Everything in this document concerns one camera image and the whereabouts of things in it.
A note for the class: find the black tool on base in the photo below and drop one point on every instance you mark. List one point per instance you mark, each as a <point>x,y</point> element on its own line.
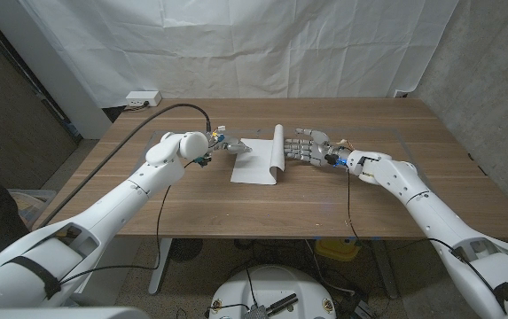
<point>282,303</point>

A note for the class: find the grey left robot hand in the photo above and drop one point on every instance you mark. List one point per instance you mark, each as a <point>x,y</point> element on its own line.
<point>233,145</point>

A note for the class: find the clear plastic storage bin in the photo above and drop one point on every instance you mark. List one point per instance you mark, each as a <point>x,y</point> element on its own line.
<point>36,204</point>

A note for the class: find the small white canvas paper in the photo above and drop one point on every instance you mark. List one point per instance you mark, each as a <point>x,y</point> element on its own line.
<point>253,164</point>

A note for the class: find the yellow object under table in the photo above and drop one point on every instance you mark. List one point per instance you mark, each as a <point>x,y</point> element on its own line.
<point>338,249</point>

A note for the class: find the white table leg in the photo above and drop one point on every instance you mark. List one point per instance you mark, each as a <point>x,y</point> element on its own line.
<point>160,266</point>

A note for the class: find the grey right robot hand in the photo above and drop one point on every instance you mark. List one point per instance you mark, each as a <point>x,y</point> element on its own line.
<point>315,148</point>

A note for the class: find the white wrinkled backdrop sheet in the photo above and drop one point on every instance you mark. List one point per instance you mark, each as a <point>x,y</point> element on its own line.
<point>236,44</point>

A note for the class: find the grey table leg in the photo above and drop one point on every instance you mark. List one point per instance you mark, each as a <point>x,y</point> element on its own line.
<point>384,270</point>

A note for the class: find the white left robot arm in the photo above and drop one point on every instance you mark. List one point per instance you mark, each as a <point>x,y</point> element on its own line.
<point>103,212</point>

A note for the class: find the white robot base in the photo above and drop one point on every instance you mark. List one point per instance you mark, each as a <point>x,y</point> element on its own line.
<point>275,283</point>

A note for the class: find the black round floor fan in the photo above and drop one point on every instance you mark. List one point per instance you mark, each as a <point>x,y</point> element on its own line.
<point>185,249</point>

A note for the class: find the white power strip box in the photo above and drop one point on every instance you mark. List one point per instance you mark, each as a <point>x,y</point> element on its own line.
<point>143,97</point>

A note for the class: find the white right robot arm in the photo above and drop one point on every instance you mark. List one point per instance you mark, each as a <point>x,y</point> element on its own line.
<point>431,212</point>

